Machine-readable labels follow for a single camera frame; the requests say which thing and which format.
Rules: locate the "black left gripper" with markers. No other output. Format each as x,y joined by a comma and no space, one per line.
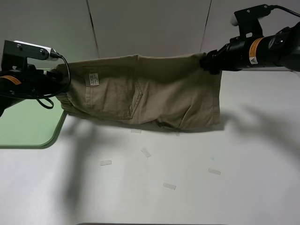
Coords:
45,83

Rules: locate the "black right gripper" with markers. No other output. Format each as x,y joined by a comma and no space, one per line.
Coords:
231,57

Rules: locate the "khaki shorts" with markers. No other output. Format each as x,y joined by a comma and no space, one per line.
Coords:
172,92

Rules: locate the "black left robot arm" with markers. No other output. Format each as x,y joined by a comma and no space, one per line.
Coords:
17,85

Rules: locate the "green plastic tray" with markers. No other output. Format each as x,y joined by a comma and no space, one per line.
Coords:
27,125

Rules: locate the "clear tape strip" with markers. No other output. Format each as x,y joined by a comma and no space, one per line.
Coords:
214,171
138,131
169,186
145,153
105,162

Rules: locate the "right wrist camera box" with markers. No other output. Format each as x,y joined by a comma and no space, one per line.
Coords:
248,20

